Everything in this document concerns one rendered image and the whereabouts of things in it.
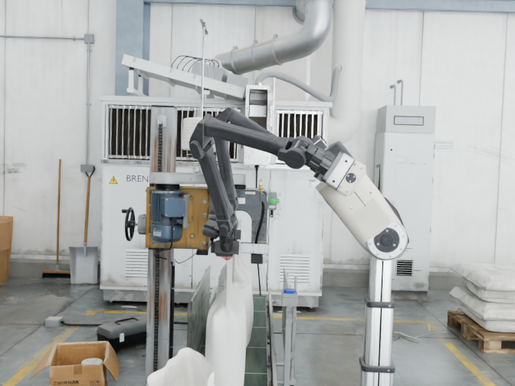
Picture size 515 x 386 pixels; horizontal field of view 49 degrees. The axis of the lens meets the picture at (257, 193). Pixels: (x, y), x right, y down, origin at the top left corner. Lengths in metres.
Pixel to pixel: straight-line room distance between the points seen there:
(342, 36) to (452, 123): 1.95
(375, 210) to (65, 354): 2.61
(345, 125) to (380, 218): 3.86
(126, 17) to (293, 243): 3.16
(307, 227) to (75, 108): 3.27
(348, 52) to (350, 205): 4.10
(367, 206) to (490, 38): 5.62
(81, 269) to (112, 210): 1.43
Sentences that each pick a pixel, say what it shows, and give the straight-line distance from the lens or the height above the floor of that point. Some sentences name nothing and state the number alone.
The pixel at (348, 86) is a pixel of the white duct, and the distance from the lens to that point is 6.05.
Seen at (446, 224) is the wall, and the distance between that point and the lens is 7.32.
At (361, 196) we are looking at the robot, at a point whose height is 1.37.
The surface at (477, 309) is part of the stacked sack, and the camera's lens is 5.15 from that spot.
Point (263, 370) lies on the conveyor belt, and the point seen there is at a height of 0.38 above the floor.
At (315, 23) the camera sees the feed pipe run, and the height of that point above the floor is 2.72.
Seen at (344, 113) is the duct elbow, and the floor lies 2.01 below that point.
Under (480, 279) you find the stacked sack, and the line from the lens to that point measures 5.14.
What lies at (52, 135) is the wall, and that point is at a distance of 7.39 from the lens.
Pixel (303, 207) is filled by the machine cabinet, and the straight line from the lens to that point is 5.66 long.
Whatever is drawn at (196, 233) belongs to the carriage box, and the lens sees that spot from 2.95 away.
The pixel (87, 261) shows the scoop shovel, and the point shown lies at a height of 0.26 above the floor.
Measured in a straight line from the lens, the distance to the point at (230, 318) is 2.53.
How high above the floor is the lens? 1.48
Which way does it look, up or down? 3 degrees down
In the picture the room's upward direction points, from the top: 2 degrees clockwise
